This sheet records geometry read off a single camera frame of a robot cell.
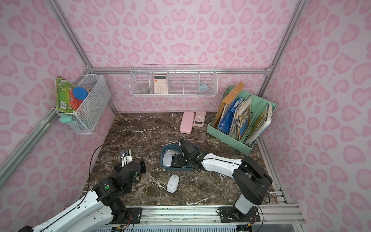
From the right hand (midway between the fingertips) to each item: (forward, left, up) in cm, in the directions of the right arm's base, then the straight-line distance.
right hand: (180, 157), depth 87 cm
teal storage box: (+7, +12, -1) cm, 14 cm away
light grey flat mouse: (0, +9, -4) cm, 9 cm away
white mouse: (-14, +4, -4) cm, 15 cm away
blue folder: (+24, -30, +5) cm, 39 cm away
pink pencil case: (+31, -2, -5) cm, 31 cm away
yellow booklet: (+13, -46, +17) cm, 51 cm away
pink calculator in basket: (+40, +14, +24) cm, 49 cm away
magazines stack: (+19, -38, +13) cm, 44 cm away
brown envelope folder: (+27, -30, +24) cm, 47 cm away
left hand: (-6, +23, +9) cm, 25 cm away
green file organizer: (+25, -47, +18) cm, 56 cm away
